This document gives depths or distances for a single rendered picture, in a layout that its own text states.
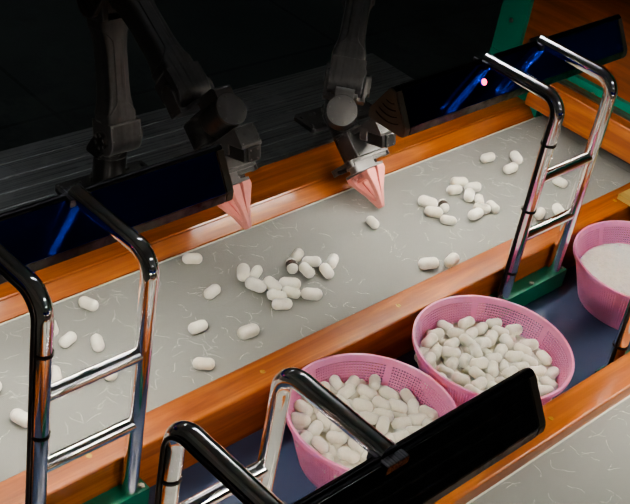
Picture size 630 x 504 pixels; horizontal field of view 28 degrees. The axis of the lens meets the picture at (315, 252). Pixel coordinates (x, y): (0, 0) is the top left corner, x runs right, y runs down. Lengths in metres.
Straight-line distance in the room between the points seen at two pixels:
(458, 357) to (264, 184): 0.53
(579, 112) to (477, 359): 0.79
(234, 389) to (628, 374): 0.65
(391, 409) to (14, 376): 0.57
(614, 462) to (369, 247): 0.60
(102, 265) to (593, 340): 0.87
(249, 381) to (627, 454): 0.58
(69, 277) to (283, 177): 0.51
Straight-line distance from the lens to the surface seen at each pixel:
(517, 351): 2.09
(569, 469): 1.92
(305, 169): 2.39
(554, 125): 2.07
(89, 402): 1.86
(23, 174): 2.47
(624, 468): 1.96
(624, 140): 2.62
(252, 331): 1.98
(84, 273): 2.06
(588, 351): 2.27
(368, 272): 2.19
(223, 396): 1.85
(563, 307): 2.35
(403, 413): 1.93
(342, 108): 2.27
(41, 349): 1.47
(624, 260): 2.43
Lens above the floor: 2.00
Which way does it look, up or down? 35 degrees down
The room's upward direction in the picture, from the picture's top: 11 degrees clockwise
